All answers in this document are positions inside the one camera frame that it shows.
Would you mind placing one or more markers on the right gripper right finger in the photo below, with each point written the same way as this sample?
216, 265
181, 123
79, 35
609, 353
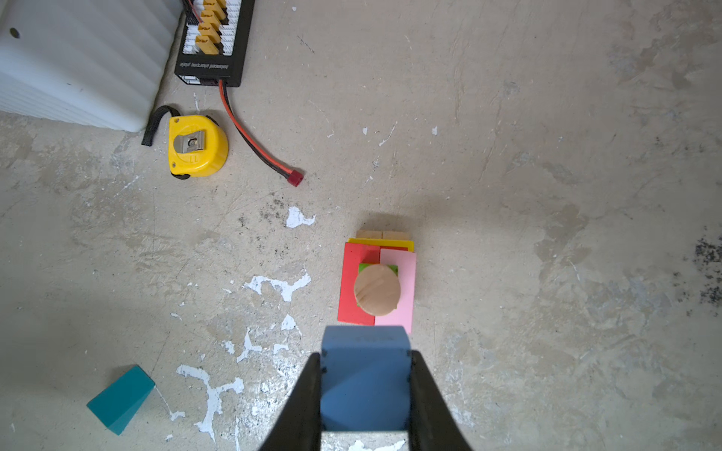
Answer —
431, 424

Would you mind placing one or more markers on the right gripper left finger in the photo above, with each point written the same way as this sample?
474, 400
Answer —
299, 425

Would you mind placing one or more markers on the blue block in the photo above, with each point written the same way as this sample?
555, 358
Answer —
365, 381

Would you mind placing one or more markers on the pink block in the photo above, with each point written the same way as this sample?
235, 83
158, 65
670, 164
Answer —
406, 263

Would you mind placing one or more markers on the round natural wood block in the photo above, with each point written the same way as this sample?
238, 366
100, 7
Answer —
377, 290

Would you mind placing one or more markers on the teal wedge block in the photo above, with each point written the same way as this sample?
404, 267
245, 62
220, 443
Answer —
116, 406

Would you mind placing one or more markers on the yellow red striped block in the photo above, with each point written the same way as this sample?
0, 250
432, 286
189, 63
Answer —
408, 246

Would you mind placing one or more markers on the natural wood plank block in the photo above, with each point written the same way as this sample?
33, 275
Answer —
369, 234

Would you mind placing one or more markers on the yellow tape measure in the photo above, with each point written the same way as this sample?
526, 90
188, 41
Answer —
197, 146

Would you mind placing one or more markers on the black orange battery charger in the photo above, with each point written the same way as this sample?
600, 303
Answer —
214, 40

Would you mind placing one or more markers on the brown lid tool box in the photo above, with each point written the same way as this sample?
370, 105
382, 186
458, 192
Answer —
95, 63

